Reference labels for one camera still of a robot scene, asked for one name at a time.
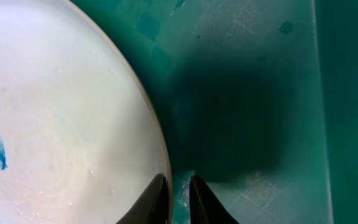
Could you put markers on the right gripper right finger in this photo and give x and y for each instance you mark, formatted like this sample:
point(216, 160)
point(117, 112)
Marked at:
point(205, 208)

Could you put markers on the teal plastic tray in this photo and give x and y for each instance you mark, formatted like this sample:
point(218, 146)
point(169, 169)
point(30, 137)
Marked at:
point(258, 97)

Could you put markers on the light blue plate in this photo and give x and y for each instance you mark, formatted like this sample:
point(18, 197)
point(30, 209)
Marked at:
point(79, 138)

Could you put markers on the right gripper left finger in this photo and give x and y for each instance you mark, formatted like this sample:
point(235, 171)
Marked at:
point(152, 206)

